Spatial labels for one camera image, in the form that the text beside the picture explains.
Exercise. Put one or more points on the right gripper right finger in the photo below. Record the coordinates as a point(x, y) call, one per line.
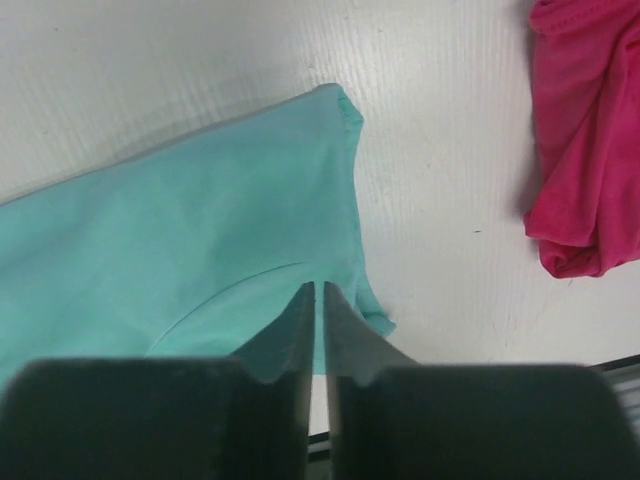
point(393, 418)

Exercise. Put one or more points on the teal t-shirt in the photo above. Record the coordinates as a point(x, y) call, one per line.
point(192, 249)

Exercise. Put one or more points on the pink folded t-shirt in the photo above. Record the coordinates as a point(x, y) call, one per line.
point(585, 88)

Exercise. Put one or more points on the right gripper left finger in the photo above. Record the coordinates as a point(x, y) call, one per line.
point(242, 416)

